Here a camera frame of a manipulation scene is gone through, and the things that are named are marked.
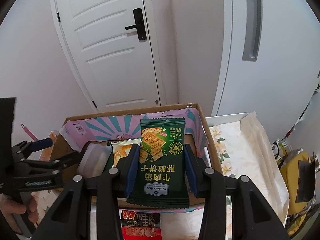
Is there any clear plastic packet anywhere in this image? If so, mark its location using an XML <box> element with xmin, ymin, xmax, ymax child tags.
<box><xmin>77</xmin><ymin>143</ymin><xmax>109</xmax><ymax>178</ymax></box>

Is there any red black snack packet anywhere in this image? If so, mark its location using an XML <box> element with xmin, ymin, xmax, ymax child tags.
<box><xmin>120</xmin><ymin>210</ymin><xmax>162</xmax><ymax>240</ymax></box>

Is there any orange chiffon cake packet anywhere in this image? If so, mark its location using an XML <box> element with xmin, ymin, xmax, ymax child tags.
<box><xmin>111</xmin><ymin>138</ymin><xmax>140</xmax><ymax>167</ymax></box>

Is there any dark green cracker packet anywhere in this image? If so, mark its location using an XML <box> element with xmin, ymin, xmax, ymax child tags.
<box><xmin>126</xmin><ymin>118</ymin><xmax>189</xmax><ymax>209</ymax></box>

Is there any person's left hand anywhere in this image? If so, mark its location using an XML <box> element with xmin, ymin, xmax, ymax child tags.
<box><xmin>1</xmin><ymin>194</ymin><xmax>39</xmax><ymax>235</ymax></box>

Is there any cardboard box pink lining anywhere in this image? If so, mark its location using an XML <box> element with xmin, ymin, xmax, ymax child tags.
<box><xmin>50</xmin><ymin>103</ymin><xmax>222</xmax><ymax>172</ymax></box>

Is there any yellow stool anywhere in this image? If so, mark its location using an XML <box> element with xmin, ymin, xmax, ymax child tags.
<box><xmin>280</xmin><ymin>151</ymin><xmax>316</xmax><ymax>215</ymax></box>

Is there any white panel door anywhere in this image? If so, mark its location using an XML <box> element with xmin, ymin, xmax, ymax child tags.
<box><xmin>51</xmin><ymin>0</ymin><xmax>163</xmax><ymax>112</ymax></box>

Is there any white sliding wardrobe door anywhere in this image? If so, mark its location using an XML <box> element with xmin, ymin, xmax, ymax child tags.
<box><xmin>212</xmin><ymin>0</ymin><xmax>319</xmax><ymax>142</ymax></box>

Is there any pink handled tool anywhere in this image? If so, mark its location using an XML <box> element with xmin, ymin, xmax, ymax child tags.
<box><xmin>21</xmin><ymin>124</ymin><xmax>38</xmax><ymax>141</ymax></box>

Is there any black door handle lock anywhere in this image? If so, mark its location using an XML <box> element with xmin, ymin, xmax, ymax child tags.
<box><xmin>125</xmin><ymin>8</ymin><xmax>146</xmax><ymax>41</ymax></box>

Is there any grey recessed door handle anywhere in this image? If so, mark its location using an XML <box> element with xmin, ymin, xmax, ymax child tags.
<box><xmin>242</xmin><ymin>0</ymin><xmax>263</xmax><ymax>62</ymax></box>

